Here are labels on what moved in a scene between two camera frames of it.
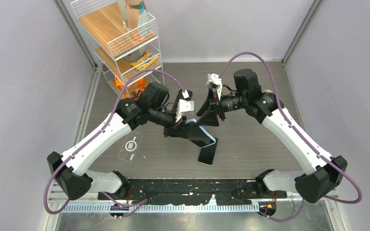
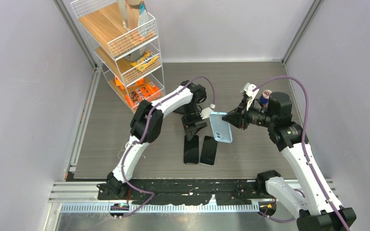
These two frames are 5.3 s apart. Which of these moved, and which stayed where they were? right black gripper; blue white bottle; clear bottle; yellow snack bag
Moved: right black gripper
Stayed: blue white bottle; clear bottle; yellow snack bag
